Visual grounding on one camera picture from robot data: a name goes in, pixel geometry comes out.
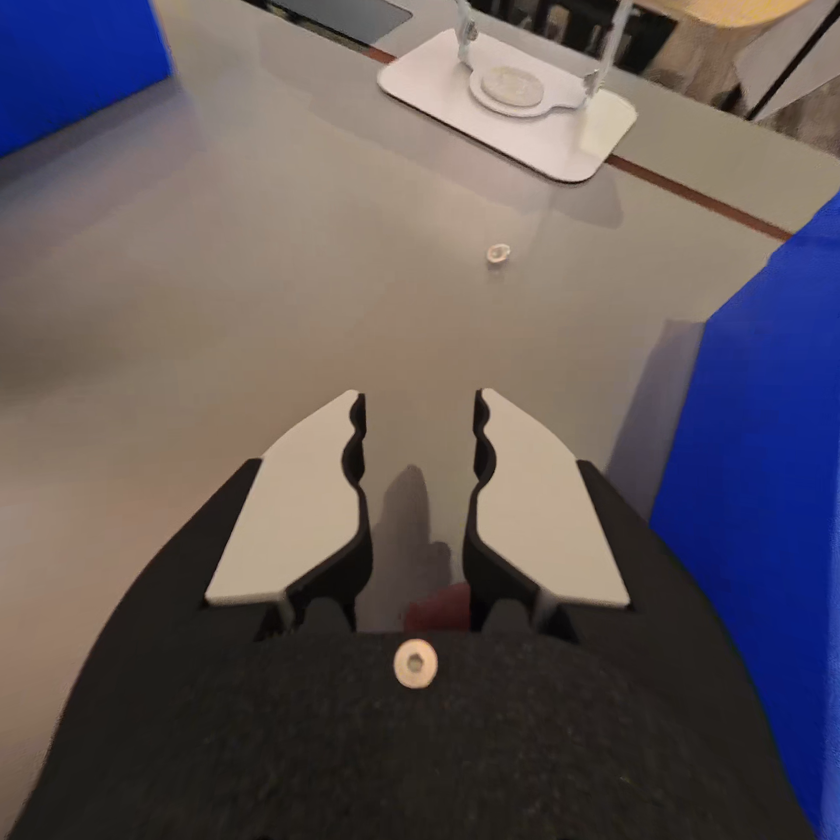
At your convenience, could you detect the white panel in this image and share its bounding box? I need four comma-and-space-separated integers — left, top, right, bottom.
733, 27, 840, 126

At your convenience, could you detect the white document stand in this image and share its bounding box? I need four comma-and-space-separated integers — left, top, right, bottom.
376, 0, 641, 185

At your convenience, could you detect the blue divided storage bin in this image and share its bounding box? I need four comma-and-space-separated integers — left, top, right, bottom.
0, 0, 175, 161

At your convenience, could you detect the dark flat tablet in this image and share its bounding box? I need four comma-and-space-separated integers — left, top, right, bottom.
241, 0, 416, 48

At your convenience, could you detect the person's right hand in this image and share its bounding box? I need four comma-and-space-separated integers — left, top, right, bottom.
405, 584, 471, 635

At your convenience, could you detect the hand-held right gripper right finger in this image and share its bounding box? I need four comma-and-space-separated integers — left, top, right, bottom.
462, 388, 632, 632

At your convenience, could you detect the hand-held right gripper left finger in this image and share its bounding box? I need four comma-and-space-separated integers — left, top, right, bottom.
205, 389, 375, 631

